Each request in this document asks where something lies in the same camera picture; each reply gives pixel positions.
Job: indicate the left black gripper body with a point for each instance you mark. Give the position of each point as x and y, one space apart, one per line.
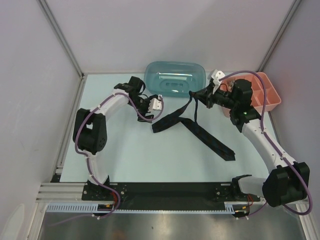
143 105

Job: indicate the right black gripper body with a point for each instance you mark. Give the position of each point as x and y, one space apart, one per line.
220 97

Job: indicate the dark striped necktie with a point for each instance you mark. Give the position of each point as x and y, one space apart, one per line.
205 137

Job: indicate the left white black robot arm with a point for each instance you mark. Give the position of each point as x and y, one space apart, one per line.
90 127

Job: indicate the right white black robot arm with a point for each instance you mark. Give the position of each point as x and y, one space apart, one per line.
287 179

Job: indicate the teal transparent plastic tub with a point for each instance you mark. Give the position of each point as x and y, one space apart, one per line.
173 78

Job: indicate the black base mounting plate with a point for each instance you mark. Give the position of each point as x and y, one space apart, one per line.
139 203

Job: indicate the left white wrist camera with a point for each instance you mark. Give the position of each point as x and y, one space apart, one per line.
155 103

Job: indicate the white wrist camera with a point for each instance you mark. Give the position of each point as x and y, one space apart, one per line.
155 103
214 77

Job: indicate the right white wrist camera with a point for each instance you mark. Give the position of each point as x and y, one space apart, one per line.
214 77

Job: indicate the white slotted cable duct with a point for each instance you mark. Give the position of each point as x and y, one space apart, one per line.
95 208

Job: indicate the aluminium extrusion rail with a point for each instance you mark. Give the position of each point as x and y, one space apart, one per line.
62 192

